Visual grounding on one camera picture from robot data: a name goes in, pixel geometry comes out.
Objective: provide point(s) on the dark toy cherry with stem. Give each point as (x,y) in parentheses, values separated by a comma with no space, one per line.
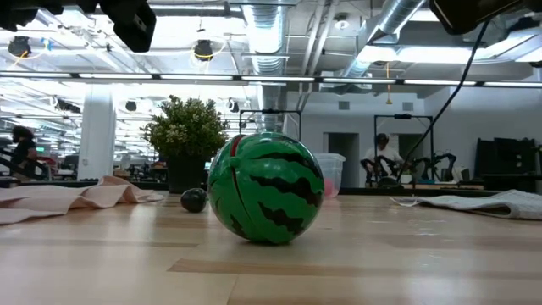
(194,200)

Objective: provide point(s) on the black background rig frame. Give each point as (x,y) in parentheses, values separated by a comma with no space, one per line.
(402,116)

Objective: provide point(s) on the slanted silver ventilation duct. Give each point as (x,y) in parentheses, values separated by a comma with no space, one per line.
(394,19)

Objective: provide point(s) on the black background robot arm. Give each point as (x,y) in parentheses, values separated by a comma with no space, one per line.
(444,160)

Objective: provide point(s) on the small pink toy fruit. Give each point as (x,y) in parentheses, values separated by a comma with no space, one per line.
(328,188)

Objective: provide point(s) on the white pillar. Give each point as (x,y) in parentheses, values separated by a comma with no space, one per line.
(97,135)

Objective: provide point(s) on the person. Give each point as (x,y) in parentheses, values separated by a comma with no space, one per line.
(24,152)
(383,154)

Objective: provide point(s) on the black cabinet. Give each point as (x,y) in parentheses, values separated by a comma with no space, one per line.
(508,161)

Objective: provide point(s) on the long ceiling light strip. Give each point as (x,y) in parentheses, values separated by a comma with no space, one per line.
(275,79)

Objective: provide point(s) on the potted green plant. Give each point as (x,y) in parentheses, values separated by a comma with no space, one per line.
(186,127)

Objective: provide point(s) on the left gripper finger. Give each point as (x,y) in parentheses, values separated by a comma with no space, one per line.
(133,25)

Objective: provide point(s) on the large silver ventilation duct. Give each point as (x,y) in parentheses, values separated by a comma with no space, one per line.
(264,34)

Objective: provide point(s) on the pink cloth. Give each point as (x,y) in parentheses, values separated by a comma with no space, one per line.
(63,199)

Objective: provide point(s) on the grey cloth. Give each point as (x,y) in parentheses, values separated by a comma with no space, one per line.
(508,203)

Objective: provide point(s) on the black ceiling device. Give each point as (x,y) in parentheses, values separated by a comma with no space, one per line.
(19,46)
(203,50)

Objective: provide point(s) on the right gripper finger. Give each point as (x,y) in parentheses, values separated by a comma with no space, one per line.
(459,14)

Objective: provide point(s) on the black aluminium table frame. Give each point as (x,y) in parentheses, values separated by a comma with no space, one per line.
(364,191)

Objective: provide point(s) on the clear plastic tupperware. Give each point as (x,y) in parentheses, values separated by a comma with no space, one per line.
(334,169)

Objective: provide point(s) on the green toy watermelon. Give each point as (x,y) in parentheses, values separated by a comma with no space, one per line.
(267,190)

